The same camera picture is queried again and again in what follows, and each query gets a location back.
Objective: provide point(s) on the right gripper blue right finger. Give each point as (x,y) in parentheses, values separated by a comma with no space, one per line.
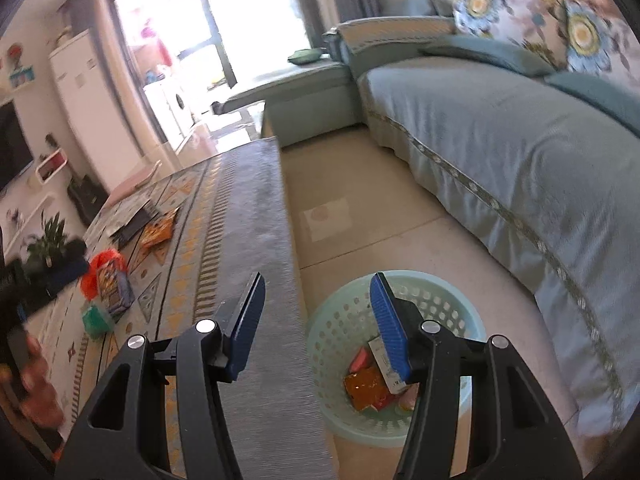
(515,431)

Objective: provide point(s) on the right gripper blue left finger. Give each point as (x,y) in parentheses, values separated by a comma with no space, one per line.
(121,433)

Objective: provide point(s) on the red plastic bag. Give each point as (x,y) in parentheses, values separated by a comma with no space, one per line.
(89,281)

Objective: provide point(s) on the green wrapper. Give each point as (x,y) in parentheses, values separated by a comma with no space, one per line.
(96,320)

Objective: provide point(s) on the red snack packet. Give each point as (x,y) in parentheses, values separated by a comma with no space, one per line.
(114,288)

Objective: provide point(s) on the orange snack wrapper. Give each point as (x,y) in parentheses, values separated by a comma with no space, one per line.
(367,389)

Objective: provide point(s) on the pink wrapper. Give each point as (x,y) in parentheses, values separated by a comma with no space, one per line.
(361,361)

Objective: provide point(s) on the white milk carton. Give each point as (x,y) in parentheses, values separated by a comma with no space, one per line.
(390,376)

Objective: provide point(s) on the person's left hand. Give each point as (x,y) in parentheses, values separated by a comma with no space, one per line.
(40,407)

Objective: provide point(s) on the green potted plant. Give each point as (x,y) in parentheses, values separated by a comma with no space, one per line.
(53,237)

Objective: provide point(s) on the black guitar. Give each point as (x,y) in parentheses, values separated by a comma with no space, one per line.
(87,196)

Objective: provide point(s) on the black television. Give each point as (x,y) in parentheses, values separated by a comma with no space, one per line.
(15,154)

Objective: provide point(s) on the pink laptop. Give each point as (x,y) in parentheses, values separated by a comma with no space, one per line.
(131,184)

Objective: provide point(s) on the white tall air conditioner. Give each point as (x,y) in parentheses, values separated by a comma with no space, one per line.
(99,127)

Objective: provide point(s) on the white washing machine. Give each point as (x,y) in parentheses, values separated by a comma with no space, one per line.
(178,106)

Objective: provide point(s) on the blue sectional sofa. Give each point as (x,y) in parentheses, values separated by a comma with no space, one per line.
(547,182)

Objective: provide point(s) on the teal bowl cushion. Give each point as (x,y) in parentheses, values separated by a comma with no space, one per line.
(304,57)

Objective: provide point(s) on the blue flat pillow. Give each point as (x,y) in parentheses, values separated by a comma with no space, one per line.
(487,51)

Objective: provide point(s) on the floral cushion right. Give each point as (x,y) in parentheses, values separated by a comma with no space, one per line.
(601,46)

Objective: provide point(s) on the floral cushion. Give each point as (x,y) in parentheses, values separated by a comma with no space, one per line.
(535,25)
(601,46)

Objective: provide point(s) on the floral cushion left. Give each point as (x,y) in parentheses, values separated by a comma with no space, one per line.
(535,25)

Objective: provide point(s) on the red white wall box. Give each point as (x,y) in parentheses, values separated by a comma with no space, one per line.
(51,166)

